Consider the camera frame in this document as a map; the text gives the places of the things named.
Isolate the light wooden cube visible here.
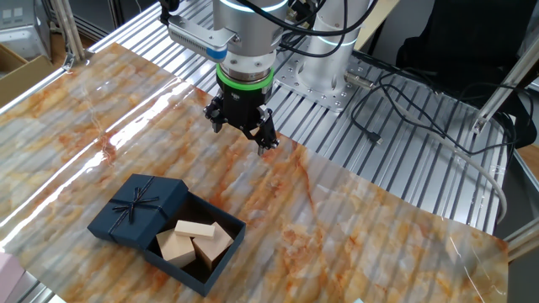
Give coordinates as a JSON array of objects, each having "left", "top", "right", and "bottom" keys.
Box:
[
  {"left": 155, "top": 228, "right": 197, "bottom": 269},
  {"left": 191, "top": 221, "right": 235, "bottom": 272}
]

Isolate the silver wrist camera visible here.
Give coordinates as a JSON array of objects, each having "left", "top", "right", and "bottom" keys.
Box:
[{"left": 167, "top": 15, "right": 239, "bottom": 61}]

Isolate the metal robot mounting plate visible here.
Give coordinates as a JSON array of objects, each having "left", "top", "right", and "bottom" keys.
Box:
[{"left": 273, "top": 54, "right": 376, "bottom": 113}]

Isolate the aluminium frame strut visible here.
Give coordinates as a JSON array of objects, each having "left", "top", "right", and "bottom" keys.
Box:
[{"left": 50, "top": 0, "right": 85, "bottom": 62}]

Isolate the black chair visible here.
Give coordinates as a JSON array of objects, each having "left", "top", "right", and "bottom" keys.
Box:
[{"left": 395, "top": 0, "right": 539, "bottom": 148}]

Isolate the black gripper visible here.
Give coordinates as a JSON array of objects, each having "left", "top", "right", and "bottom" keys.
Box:
[{"left": 204, "top": 82, "right": 280, "bottom": 157}]

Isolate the beige wooden board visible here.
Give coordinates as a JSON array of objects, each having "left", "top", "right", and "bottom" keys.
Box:
[{"left": 355, "top": 0, "right": 401, "bottom": 51}]

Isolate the grey metal cabinet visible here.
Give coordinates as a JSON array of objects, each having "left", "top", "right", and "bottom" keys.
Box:
[{"left": 0, "top": 0, "right": 51, "bottom": 60}]

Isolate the aluminium frame post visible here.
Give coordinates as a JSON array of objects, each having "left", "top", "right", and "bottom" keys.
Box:
[{"left": 471, "top": 37, "right": 539, "bottom": 135}]

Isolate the long wooden block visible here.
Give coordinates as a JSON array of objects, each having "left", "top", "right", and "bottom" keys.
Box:
[{"left": 173, "top": 219, "right": 216, "bottom": 240}]

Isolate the brown cardboard box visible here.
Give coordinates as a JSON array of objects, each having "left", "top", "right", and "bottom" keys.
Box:
[{"left": 0, "top": 44, "right": 56, "bottom": 109}]

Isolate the navy ribboned gift box lid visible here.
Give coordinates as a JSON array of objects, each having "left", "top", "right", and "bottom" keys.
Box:
[{"left": 87, "top": 173, "right": 189, "bottom": 252}]

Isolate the grey cable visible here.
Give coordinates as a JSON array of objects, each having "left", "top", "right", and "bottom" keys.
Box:
[{"left": 344, "top": 71, "right": 510, "bottom": 224}]

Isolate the black USB cable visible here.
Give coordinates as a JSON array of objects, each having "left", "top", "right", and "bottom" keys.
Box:
[{"left": 350, "top": 71, "right": 422, "bottom": 146}]

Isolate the pink gift box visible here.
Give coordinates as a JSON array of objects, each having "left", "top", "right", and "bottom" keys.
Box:
[{"left": 0, "top": 251, "right": 26, "bottom": 303}]

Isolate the thin black table cable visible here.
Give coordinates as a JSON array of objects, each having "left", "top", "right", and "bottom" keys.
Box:
[{"left": 378, "top": 82, "right": 520, "bottom": 157}]

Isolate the navy gift box base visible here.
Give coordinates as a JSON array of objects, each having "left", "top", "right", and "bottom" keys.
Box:
[{"left": 142, "top": 191, "right": 248, "bottom": 298}]

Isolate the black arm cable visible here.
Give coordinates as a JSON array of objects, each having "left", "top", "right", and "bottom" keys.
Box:
[{"left": 157, "top": 0, "right": 380, "bottom": 58}]

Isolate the orange marble pattern mat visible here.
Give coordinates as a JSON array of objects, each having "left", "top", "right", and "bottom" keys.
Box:
[{"left": 0, "top": 41, "right": 510, "bottom": 303}]

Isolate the aluminium frame rail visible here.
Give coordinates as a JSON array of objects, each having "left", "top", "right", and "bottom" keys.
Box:
[{"left": 503, "top": 218, "right": 539, "bottom": 262}]

